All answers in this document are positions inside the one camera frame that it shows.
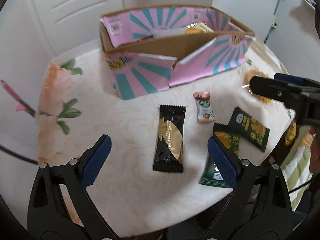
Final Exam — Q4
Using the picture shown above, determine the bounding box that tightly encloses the dark green cracker packet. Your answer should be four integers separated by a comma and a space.
228, 107, 270, 152
200, 123, 240, 189

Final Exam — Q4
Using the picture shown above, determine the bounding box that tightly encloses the clear bag yellow pastry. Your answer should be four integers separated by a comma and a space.
244, 68, 272, 104

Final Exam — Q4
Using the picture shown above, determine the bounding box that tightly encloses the small pink white snack packet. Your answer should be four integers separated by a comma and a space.
193, 91, 215, 123

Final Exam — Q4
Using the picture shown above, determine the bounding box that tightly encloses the black gold snack bar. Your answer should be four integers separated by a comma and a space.
152, 105, 187, 173

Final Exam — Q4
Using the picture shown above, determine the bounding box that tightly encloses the orange white cake snack bag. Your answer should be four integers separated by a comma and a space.
184, 21, 214, 34

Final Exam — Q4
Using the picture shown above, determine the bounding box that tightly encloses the white plastic snack packet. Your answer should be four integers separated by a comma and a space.
152, 27, 187, 38

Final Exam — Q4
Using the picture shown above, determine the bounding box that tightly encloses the white bedroom door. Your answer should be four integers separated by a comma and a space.
31, 0, 124, 56

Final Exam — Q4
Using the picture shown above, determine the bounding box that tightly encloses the floral white tablecloth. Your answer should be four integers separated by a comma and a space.
37, 39, 292, 237

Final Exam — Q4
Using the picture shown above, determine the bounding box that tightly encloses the white wardrobe door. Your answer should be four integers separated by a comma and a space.
213, 0, 280, 41

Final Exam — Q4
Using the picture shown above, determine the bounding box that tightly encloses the black curved metal rack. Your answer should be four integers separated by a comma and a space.
0, 145, 38, 165

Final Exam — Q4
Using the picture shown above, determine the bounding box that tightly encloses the pink lined cardboard box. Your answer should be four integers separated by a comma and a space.
100, 4, 255, 100

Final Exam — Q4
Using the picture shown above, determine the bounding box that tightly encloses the pink mop handle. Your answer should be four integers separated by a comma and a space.
1, 80, 36, 118

